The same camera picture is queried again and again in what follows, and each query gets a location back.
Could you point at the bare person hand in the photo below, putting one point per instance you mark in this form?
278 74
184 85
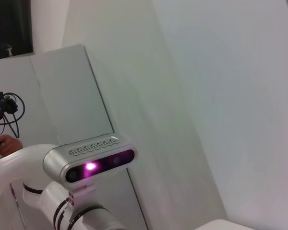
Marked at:
9 145

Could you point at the white curved robot shell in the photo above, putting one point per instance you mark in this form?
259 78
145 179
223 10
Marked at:
14 163

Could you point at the white partition panel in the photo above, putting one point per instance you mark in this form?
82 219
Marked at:
69 95
14 76

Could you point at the dark window pane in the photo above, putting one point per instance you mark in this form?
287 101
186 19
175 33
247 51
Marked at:
9 24

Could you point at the white rounded cover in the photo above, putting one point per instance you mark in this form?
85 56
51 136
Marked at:
242 226

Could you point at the silver head depth camera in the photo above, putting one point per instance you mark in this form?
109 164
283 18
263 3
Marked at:
62 158

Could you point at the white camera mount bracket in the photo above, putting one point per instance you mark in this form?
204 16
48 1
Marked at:
82 191

